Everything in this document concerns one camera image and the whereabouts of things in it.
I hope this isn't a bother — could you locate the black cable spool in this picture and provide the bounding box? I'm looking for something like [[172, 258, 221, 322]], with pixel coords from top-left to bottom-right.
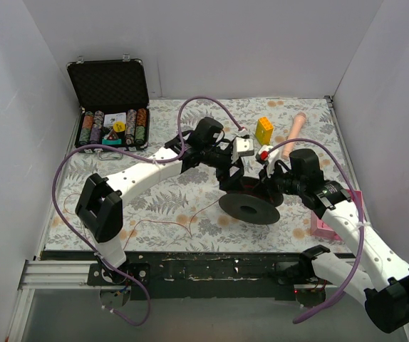
[[219, 176, 284, 225]]

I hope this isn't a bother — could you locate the red thin cable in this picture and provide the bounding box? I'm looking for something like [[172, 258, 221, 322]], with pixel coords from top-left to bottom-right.
[[63, 194, 222, 250]]

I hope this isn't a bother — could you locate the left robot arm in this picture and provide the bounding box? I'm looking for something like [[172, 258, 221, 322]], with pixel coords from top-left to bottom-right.
[[76, 117, 254, 285]]

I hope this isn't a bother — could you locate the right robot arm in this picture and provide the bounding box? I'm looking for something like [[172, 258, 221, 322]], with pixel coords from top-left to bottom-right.
[[256, 145, 409, 333]]

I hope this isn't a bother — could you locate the yellow toy brick tower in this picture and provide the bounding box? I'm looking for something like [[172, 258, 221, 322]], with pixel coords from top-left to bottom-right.
[[254, 117, 274, 145]]

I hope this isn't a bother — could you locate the pink plastic box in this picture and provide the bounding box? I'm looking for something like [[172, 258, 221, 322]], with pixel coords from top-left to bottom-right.
[[311, 189, 364, 240]]

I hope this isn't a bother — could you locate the floral table mat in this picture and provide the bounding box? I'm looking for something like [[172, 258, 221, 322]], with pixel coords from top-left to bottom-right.
[[41, 98, 353, 253]]

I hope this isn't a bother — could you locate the beige toy microphone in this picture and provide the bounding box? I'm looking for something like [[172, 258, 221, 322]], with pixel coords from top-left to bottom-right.
[[281, 112, 306, 160]]

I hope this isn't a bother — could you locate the black front base bar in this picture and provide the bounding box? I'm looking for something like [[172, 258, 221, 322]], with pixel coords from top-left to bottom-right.
[[86, 252, 337, 302]]

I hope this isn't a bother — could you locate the black poker chip case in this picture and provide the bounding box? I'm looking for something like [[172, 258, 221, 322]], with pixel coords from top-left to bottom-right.
[[67, 58, 150, 153]]

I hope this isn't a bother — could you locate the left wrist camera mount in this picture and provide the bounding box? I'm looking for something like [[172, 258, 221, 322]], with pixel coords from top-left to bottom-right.
[[232, 128, 254, 162]]

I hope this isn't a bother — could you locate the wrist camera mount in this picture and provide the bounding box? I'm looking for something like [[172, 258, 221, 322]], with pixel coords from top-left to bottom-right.
[[255, 145, 280, 177], [232, 128, 254, 162]]

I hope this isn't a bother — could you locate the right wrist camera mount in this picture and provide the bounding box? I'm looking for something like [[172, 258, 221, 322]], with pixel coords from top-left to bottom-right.
[[255, 145, 280, 177]]

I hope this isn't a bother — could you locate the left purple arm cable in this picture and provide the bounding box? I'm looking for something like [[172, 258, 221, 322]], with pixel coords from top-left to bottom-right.
[[53, 95, 250, 327]]

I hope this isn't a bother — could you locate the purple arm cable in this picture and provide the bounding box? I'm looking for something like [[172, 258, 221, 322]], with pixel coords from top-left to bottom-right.
[[53, 95, 250, 327], [268, 138, 366, 324]]

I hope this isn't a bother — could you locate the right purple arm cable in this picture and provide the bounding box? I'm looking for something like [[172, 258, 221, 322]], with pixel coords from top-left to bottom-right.
[[268, 138, 366, 324]]

